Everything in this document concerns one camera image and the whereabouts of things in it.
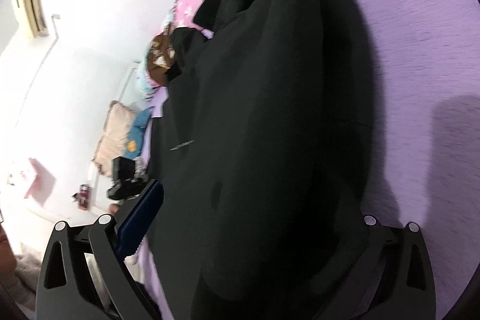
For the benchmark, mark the white headboard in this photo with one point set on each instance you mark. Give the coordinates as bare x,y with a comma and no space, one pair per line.
128,92

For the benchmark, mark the small red and black object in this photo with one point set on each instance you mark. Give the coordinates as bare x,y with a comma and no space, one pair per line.
82,197

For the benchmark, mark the pink and blue floral quilt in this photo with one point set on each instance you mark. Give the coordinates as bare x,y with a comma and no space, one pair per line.
181,16

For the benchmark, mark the pink cloth on wall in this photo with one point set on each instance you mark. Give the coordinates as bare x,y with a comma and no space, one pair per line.
42,183

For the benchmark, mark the beige pillow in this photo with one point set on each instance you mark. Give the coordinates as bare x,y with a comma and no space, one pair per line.
113,142

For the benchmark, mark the brown printed garment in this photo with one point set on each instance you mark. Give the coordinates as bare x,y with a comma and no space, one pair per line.
161,63

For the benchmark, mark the black hooded jacket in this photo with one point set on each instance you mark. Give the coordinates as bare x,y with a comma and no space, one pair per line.
263,151

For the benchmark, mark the purple bed sheet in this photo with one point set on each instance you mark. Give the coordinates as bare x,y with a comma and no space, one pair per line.
421,201

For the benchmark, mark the blue pillow with orange prints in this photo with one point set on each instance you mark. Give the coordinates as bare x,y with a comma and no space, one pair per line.
137,132

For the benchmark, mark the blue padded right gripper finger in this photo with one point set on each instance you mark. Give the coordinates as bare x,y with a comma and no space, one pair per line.
135,217

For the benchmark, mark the wall air conditioner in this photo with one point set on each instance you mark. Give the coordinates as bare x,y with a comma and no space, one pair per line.
29,14

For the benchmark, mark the person's left hand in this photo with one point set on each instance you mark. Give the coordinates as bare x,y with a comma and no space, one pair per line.
113,208

